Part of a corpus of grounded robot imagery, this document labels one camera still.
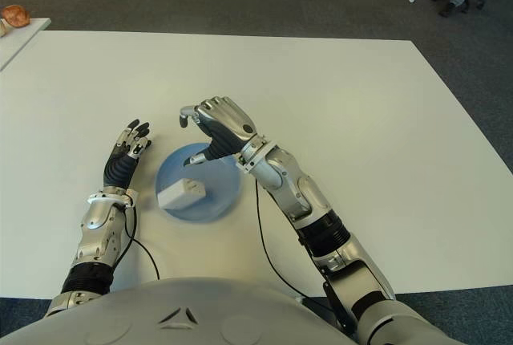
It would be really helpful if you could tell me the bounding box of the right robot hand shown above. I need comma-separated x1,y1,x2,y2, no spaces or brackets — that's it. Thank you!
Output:
177,95,258,167

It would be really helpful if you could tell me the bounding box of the white charger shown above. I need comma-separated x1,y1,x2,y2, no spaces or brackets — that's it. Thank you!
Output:
156,177,208,211

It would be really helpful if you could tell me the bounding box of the white side table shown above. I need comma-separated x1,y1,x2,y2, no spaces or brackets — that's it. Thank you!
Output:
0,17,52,72

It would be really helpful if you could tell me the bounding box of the grey robot torso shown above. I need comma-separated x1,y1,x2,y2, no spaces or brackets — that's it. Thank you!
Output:
0,275,364,345

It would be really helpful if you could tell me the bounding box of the reddish brown bread roll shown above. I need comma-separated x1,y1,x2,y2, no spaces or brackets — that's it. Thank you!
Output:
0,4,31,28

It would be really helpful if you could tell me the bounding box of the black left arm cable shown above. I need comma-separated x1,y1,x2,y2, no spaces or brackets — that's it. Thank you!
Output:
123,205,161,282

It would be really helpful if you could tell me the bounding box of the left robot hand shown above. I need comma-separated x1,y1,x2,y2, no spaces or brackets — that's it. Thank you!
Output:
103,119,154,193

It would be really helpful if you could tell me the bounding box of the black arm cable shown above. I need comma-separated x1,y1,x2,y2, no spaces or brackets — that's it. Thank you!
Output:
255,179,306,298
123,205,161,282

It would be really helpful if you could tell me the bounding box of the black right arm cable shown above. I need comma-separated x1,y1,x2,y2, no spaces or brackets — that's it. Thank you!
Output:
255,179,306,298

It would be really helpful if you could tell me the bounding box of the blue plate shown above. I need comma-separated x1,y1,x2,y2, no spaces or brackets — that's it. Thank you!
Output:
155,141,243,225

